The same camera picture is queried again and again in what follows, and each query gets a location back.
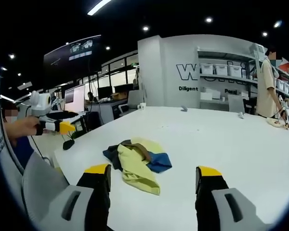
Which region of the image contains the person's blue clothing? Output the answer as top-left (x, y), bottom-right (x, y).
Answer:
top-left (13, 137), bottom-right (35, 169)

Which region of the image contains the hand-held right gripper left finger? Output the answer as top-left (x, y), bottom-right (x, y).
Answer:
top-left (41, 163), bottom-right (112, 231)

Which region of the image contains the grey metal shelf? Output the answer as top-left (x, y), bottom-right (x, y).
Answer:
top-left (197, 46), bottom-right (260, 109)

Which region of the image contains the black stand base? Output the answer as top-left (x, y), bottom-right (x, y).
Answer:
top-left (63, 139), bottom-right (76, 151)

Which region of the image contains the person's left hand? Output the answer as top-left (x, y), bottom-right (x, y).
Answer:
top-left (7, 116), bottom-right (42, 141)

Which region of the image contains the black monitor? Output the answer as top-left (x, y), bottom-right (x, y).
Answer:
top-left (113, 83), bottom-right (134, 95)
top-left (97, 86), bottom-right (114, 100)

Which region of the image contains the grey office chair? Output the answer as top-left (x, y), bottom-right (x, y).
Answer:
top-left (21, 151), bottom-right (71, 224)

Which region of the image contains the hanging dark screen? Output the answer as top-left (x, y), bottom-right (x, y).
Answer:
top-left (43, 35), bottom-right (102, 81)

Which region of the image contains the metal shelf with boxes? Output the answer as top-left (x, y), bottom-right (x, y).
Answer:
top-left (274, 68), bottom-right (289, 115)

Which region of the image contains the white lit monitor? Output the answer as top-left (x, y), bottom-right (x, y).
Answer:
top-left (64, 83), bottom-right (86, 114)

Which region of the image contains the grey high-back chair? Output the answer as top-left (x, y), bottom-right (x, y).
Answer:
top-left (119, 90), bottom-right (146, 114)

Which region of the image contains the yellow and blue garment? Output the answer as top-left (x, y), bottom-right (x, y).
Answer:
top-left (102, 137), bottom-right (172, 196)

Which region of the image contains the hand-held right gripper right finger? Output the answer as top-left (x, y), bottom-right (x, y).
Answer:
top-left (195, 165), bottom-right (268, 231)

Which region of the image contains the long ceiling light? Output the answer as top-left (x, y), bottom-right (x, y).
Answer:
top-left (87, 0), bottom-right (113, 16)

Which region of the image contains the white storage box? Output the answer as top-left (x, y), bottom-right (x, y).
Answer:
top-left (199, 63), bottom-right (214, 76)
top-left (228, 65), bottom-right (243, 78)
top-left (214, 64), bottom-right (229, 76)

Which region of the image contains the cream cloth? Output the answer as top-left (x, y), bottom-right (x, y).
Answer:
top-left (266, 117), bottom-right (284, 128)

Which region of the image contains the grey chair back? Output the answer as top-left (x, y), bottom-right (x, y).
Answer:
top-left (227, 94), bottom-right (246, 114)

